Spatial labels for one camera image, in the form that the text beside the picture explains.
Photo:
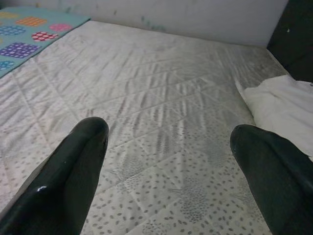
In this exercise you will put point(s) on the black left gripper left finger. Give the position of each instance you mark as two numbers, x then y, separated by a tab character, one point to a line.
56	191

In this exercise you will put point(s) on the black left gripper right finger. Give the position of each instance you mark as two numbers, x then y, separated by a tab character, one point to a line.
281	186

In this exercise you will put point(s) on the white pillow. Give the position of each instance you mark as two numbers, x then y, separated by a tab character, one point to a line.
281	105

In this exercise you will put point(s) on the grey quilted mattress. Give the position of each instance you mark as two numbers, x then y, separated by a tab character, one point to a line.
159	85

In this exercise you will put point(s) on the black tufted headboard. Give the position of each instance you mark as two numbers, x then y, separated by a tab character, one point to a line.
296	36

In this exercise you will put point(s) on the teal blanket with colourful shapes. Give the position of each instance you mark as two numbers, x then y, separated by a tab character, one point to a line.
24	29

